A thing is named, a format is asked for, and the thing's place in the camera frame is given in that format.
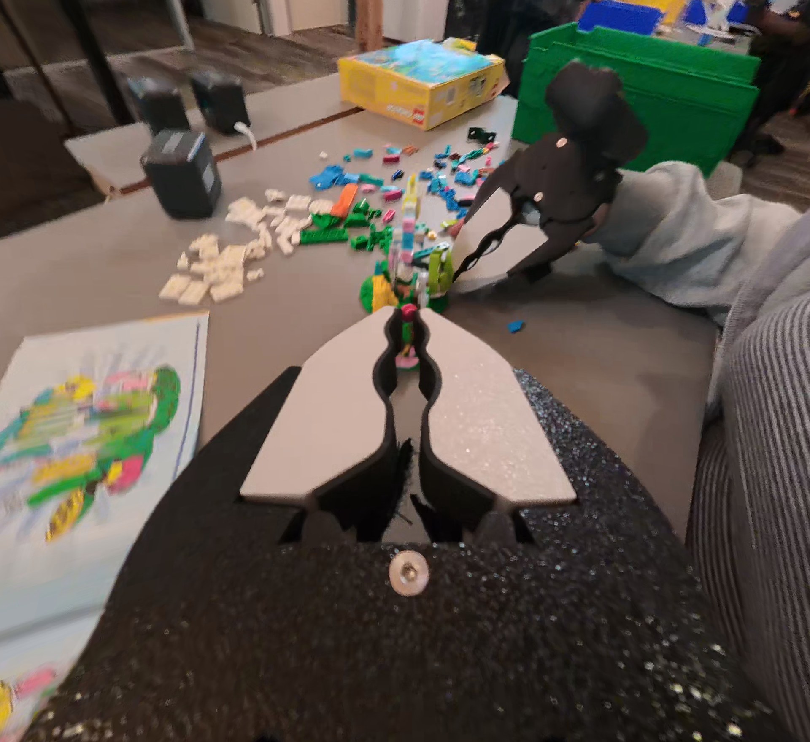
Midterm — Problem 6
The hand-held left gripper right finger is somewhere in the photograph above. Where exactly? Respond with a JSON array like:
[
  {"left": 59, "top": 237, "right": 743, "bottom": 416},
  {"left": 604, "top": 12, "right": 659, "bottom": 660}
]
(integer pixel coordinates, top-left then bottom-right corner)
[{"left": 413, "top": 308, "right": 578, "bottom": 542}]

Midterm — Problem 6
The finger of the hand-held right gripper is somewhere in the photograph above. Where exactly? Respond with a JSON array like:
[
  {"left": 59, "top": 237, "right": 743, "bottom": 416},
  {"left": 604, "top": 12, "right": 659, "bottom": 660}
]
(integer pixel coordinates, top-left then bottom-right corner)
[
  {"left": 451, "top": 149, "right": 532, "bottom": 282},
  {"left": 452, "top": 212, "right": 548, "bottom": 297}
]

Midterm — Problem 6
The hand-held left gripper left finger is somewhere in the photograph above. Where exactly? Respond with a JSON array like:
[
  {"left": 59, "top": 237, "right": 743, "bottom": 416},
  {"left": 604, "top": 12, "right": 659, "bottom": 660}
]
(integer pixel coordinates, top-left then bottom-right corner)
[{"left": 239, "top": 305, "right": 413, "bottom": 542}]

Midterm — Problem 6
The colourful toy brick model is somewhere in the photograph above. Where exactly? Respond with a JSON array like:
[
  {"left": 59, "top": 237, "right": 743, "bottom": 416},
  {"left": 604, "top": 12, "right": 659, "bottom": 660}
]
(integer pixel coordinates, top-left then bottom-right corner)
[{"left": 358, "top": 174, "right": 458, "bottom": 376}]

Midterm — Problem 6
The person's right forearm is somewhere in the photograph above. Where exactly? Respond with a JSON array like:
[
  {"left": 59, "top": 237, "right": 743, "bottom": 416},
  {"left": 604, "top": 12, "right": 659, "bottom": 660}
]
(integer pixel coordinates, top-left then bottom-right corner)
[{"left": 591, "top": 160, "right": 801, "bottom": 328}]

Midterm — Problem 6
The grey desk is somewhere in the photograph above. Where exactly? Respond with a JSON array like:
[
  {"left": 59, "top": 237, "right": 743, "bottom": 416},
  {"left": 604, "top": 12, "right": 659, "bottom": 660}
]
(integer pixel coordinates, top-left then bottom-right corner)
[{"left": 0, "top": 93, "right": 735, "bottom": 543}]

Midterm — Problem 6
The pile of colourful bricks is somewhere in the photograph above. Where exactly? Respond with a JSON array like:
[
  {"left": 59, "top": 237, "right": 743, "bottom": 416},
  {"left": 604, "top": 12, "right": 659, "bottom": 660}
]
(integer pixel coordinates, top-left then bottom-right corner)
[{"left": 308, "top": 144, "right": 507, "bottom": 237}]

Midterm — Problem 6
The green plastic bin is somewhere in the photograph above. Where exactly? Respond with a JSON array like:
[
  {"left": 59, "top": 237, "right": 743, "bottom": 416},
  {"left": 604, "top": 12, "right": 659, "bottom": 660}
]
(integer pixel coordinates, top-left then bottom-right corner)
[{"left": 511, "top": 22, "right": 761, "bottom": 178}]

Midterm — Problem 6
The group of green bricks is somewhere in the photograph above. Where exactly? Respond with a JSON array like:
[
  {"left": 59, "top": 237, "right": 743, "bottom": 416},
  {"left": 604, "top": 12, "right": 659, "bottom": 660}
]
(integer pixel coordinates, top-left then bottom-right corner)
[{"left": 299, "top": 198, "right": 394, "bottom": 252}]

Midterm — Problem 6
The yellow toy brick box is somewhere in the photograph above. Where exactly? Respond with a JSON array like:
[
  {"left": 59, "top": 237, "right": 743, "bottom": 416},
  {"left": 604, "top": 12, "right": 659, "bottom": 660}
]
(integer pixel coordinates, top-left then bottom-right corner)
[{"left": 338, "top": 38, "right": 511, "bottom": 132}]

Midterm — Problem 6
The blue plastic bin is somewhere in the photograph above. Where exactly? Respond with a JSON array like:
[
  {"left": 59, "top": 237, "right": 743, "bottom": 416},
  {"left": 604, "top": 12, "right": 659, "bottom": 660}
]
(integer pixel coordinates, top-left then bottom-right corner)
[
  {"left": 685, "top": 0, "right": 749, "bottom": 27},
  {"left": 578, "top": 0, "right": 667, "bottom": 35}
]

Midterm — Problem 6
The pile of white bricks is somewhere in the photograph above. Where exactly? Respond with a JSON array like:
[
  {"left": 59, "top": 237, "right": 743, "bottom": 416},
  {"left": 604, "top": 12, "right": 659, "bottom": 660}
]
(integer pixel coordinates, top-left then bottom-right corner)
[{"left": 157, "top": 188, "right": 331, "bottom": 306}]

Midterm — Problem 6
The yellow plastic bin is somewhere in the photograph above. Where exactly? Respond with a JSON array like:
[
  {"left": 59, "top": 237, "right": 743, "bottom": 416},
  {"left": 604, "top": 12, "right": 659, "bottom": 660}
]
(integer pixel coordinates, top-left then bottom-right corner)
[{"left": 617, "top": 0, "right": 689, "bottom": 28}]

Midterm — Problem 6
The grey side table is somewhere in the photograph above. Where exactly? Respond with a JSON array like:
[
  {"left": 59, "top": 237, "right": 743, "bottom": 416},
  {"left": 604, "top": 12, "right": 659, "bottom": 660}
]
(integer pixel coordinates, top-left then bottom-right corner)
[{"left": 63, "top": 71, "right": 366, "bottom": 196}]

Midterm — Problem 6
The printed instruction booklet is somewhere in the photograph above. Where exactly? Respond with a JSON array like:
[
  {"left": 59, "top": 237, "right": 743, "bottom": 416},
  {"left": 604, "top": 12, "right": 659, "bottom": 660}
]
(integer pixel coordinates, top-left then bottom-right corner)
[{"left": 0, "top": 310, "right": 210, "bottom": 742}]

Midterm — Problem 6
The person's ribbed grey clothing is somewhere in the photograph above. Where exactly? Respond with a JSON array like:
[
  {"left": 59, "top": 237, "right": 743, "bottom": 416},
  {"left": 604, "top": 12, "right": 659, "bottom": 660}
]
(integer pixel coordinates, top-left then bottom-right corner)
[{"left": 686, "top": 296, "right": 810, "bottom": 742}]

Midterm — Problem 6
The black power bank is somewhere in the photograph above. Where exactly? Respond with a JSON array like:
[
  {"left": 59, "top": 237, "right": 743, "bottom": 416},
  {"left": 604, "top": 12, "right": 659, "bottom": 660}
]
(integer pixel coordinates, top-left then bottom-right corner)
[
  {"left": 190, "top": 69, "right": 251, "bottom": 136},
  {"left": 126, "top": 76, "right": 191, "bottom": 136},
  {"left": 140, "top": 129, "right": 223, "bottom": 220}
]

